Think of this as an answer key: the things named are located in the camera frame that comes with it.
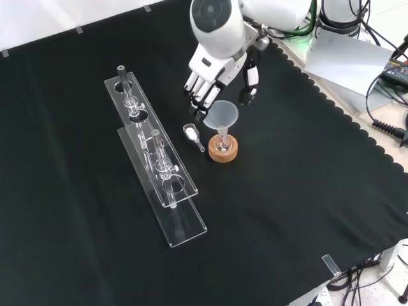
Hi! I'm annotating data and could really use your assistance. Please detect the black power supply box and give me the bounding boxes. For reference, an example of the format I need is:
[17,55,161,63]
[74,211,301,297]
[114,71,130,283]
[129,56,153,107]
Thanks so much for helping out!
[380,56,408,87]

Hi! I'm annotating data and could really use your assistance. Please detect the black cables under bench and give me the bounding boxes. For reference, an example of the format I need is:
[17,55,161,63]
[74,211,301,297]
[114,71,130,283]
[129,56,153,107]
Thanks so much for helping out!
[328,240,408,306]

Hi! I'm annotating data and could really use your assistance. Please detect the black cable with ribbed plug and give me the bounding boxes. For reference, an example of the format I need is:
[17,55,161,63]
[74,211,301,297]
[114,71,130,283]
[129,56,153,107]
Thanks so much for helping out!
[365,69,408,148]

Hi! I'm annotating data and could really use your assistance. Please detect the clear tape strip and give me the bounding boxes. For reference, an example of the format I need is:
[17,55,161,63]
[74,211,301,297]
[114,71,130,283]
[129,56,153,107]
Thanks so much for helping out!
[321,254,342,277]

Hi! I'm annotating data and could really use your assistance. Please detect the pale board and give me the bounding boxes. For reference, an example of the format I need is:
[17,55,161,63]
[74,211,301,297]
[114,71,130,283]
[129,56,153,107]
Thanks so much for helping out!
[304,27,395,97]

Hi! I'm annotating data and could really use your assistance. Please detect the black cables at arm base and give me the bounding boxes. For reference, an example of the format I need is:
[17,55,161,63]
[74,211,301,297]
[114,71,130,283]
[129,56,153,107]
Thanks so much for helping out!
[346,0,408,63]

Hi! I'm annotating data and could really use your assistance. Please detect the white bench leg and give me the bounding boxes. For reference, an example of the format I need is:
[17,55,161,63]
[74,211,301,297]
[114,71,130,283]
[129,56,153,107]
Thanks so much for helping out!
[378,238,403,272]

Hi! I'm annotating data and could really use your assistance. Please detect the cork ring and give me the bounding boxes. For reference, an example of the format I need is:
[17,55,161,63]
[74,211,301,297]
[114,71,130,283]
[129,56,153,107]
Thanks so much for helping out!
[208,133,239,163]

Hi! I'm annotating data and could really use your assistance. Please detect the black cloth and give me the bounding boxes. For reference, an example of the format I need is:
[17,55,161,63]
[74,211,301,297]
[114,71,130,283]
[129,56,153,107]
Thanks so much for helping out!
[0,0,408,306]

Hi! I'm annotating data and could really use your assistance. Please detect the glass weighing funnel with powder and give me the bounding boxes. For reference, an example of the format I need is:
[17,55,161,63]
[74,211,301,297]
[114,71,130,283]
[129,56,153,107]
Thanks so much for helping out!
[182,123,206,154]

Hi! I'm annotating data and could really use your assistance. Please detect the clear plastic funnel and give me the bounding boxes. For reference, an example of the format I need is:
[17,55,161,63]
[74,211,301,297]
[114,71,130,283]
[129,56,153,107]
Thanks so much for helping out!
[203,99,239,150]

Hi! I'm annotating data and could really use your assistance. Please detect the clear acrylic funnel stand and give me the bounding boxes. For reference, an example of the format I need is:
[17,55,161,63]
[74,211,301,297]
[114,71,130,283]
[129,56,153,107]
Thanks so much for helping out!
[104,65,208,249]

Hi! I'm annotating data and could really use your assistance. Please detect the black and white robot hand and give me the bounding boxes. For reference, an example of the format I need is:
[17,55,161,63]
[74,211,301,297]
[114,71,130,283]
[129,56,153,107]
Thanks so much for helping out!
[184,43,261,122]

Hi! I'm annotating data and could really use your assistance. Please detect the green cable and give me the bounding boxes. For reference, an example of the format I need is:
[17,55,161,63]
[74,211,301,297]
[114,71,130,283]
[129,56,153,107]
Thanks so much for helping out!
[279,17,316,42]

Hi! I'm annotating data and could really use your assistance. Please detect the small glass round-bottom flask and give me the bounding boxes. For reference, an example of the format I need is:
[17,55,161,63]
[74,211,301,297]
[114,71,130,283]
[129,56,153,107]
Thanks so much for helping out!
[214,126,233,154]

